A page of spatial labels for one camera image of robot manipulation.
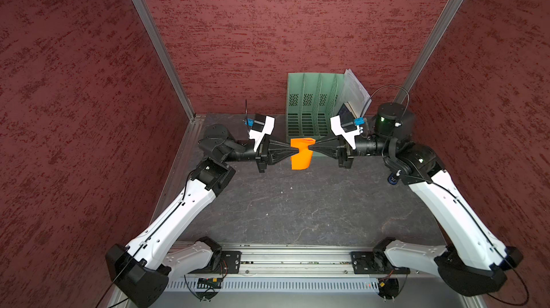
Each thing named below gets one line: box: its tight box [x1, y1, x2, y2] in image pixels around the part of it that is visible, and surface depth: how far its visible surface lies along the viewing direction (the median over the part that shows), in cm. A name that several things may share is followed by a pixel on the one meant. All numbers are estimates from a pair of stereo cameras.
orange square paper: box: [290, 137, 316, 170], surface depth 54 cm
